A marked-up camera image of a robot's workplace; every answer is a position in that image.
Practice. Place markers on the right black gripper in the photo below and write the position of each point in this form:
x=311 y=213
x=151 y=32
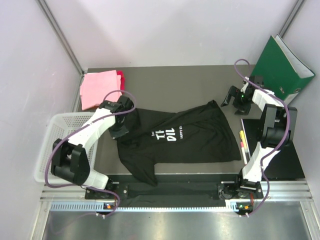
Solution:
x=235 y=92

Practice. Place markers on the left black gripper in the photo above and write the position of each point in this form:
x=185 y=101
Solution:
x=116 y=134

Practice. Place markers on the black printed t shirt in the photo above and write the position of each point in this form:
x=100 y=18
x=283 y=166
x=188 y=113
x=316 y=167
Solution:
x=198 y=135

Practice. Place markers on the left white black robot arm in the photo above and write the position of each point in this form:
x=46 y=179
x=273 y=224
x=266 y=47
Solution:
x=69 y=159

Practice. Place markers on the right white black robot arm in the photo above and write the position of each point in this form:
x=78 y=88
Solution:
x=275 y=131

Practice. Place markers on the yellow marker pen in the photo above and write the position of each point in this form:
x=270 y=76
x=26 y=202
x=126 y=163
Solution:
x=242 y=136

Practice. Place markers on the pink white marker pen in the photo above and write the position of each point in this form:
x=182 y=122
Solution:
x=243 y=153

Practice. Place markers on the folded pink t shirt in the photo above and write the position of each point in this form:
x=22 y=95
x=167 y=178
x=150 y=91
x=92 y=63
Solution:
x=96 y=86

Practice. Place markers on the folded red t shirt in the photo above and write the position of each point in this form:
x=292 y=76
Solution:
x=122 y=79

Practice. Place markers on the black notebook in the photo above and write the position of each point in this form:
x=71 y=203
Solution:
x=285 y=166

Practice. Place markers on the green ring binder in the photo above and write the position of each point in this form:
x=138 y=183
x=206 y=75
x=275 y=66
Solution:
x=282 y=71

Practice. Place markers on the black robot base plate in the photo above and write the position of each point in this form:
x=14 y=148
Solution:
x=179 y=190

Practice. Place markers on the perforated grey cable duct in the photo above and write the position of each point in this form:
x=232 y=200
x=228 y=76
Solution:
x=106 y=207

